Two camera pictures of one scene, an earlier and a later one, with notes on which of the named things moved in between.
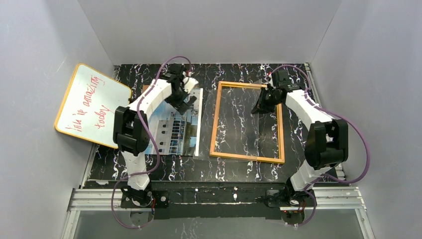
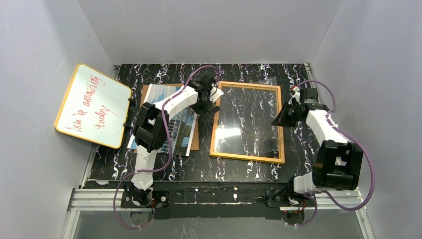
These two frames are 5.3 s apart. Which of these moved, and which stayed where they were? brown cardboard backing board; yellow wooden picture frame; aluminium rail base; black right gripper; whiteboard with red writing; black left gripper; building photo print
Moved: black left gripper; black right gripper; brown cardboard backing board
Stayed: whiteboard with red writing; yellow wooden picture frame; building photo print; aluminium rail base
